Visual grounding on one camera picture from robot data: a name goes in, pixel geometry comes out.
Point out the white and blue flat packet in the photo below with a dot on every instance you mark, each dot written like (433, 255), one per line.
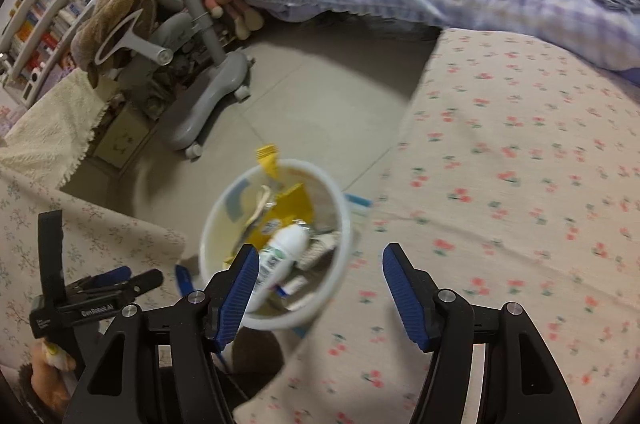
(359, 200)

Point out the small white medicine box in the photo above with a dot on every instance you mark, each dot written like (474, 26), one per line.
(292, 286)

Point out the grey swivel chair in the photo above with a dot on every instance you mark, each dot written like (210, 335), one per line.
(215, 89)

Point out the white plastic bin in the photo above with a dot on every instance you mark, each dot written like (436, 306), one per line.
(327, 294)

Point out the person's left hand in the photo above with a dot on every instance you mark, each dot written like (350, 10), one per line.
(50, 379)

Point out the floral print cloth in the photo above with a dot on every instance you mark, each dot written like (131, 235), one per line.
(100, 234)

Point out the white tissue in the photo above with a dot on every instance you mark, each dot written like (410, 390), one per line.
(320, 249)

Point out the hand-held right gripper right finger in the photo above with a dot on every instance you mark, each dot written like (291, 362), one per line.
(402, 294)

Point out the white bookshelf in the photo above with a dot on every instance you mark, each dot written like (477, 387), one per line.
(30, 49)

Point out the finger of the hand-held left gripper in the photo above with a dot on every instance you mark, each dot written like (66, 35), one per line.
(115, 275)
(142, 281)

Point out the orange yellow wrapper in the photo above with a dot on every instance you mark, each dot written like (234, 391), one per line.
(269, 162)

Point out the cream fringed towel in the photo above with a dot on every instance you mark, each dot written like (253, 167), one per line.
(45, 129)

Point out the cherry print tablecloth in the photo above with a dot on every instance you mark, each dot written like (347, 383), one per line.
(500, 204)

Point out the cardboard box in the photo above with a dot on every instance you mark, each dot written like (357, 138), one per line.
(120, 139)

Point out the row of books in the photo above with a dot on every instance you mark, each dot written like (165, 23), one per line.
(45, 24)

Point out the yellow snack packet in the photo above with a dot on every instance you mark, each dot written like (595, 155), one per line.
(290, 204)

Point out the white bottle with green label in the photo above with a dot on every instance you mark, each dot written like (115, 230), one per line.
(280, 254)

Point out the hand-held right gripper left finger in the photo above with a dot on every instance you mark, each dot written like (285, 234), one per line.
(240, 294)

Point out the beige plush toy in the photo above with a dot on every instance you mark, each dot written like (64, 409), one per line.
(245, 22)

